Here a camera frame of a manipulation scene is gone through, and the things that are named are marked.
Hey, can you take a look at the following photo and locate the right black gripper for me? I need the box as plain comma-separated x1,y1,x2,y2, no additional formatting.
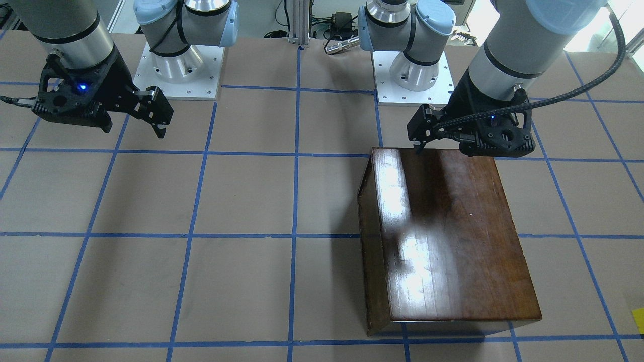
98,46,174,138

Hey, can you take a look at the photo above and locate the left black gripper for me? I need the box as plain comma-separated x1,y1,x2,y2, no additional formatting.
407,70,476,153

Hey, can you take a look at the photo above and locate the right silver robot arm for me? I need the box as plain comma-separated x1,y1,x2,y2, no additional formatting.
2,1,239,138

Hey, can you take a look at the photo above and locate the dark wooden drawer cabinet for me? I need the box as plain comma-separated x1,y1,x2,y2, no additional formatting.
357,147,542,336

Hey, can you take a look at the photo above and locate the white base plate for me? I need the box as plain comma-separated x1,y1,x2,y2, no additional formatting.
372,51,454,109
133,43,227,101

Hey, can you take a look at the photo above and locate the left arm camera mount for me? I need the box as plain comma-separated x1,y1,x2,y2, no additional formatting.
458,86,536,157

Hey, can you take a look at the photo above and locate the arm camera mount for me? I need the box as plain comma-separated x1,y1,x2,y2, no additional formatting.
31,51,112,133
458,86,536,157

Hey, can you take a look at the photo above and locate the right arm camera mount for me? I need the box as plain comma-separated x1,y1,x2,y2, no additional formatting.
31,51,112,133

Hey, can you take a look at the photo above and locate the aluminium frame post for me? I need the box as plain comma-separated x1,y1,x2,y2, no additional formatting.
285,0,310,48

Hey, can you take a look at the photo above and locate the black braided cable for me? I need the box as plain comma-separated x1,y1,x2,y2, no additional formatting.
430,10,627,132

